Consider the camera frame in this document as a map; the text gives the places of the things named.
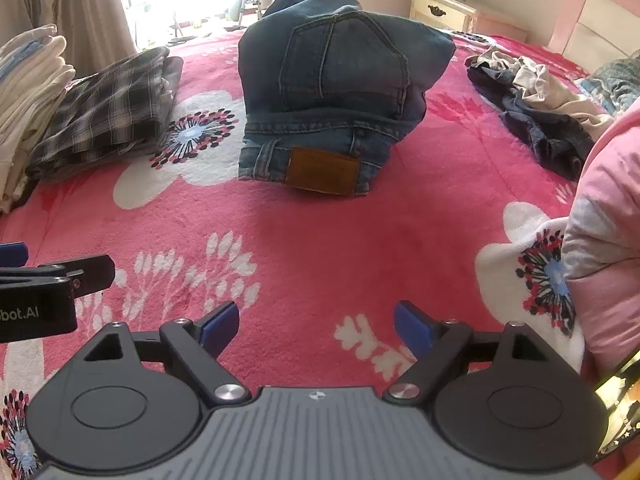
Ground stack of white folded clothes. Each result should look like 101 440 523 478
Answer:
0 24 77 216

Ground yellow printed cloth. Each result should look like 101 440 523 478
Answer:
592 357 640 466

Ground pink and cream headboard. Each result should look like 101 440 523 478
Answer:
547 0 640 61

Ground cream nightstand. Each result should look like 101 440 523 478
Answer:
407 0 496 36

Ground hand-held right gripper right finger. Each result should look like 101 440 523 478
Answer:
384 301 548 403

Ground dark blue crumpled garment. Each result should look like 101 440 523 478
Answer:
466 52 596 182

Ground beige curtain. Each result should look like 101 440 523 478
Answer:
0 0 138 81

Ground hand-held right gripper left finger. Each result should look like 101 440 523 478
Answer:
82 301 251 403

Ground blue denim jeans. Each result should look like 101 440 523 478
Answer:
237 0 457 197

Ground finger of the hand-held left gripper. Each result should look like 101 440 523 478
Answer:
0 242 29 267
0 255 116 303

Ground grey plaid shirt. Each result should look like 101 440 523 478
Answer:
25 46 173 181

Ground teal patterned blanket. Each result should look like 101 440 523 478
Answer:
575 49 640 116

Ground beige crumpled garment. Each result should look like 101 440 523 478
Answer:
475 45 616 141

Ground red floral blanket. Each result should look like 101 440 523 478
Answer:
0 27 640 480

